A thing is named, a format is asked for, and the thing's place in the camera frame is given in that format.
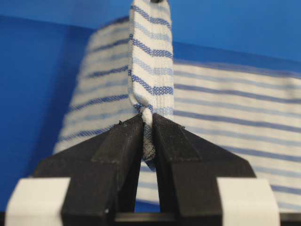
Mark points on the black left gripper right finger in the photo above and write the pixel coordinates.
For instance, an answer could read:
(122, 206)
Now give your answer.
(187, 168)

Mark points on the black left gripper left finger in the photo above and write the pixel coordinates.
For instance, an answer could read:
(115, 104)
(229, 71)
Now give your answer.
(103, 173)

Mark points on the blue white striped towel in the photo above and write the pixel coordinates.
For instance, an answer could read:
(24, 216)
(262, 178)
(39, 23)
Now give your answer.
(252, 109)

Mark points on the blue table mat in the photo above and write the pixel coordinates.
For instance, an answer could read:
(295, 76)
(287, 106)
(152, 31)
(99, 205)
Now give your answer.
(43, 43)

